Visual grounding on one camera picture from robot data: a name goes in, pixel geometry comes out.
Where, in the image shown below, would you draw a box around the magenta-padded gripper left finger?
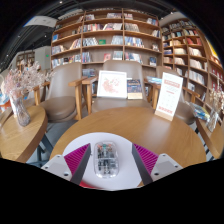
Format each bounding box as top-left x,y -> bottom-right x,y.
40,143 -> 92,185

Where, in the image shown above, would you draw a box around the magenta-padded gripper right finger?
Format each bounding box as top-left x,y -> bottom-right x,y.
131,142 -> 184,186

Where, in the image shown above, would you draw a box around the transparent computer mouse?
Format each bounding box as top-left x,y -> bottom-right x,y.
93,141 -> 120,179

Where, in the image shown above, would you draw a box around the white mouse pad red rest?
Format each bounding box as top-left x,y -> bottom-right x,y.
62,131 -> 148,191

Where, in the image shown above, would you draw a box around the round wooden side table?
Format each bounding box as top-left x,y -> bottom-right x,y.
0,105 -> 54,164
195,116 -> 224,161

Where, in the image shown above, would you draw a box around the white sign on wooden base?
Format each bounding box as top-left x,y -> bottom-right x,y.
154,71 -> 184,122

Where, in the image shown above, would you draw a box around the stack of colourful books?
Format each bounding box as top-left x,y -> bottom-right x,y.
189,101 -> 212,122

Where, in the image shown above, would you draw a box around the dark blue book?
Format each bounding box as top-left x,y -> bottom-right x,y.
126,78 -> 144,100

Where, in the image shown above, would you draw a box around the stack of teal books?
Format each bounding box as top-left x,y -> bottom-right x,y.
145,75 -> 163,85

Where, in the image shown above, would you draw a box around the glass vase dried pink flowers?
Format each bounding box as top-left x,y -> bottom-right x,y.
1,61 -> 56,128

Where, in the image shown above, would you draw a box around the white framed red picture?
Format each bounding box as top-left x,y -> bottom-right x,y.
96,69 -> 128,100

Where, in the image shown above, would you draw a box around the small distant wooden bookshelf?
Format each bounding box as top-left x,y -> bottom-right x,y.
15,49 -> 36,73

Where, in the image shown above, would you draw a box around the wide wooden bookshelf with books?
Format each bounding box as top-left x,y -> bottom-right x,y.
49,8 -> 164,79

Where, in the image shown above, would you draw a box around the white hanging ceiling panel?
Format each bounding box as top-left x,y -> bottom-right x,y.
23,15 -> 58,29

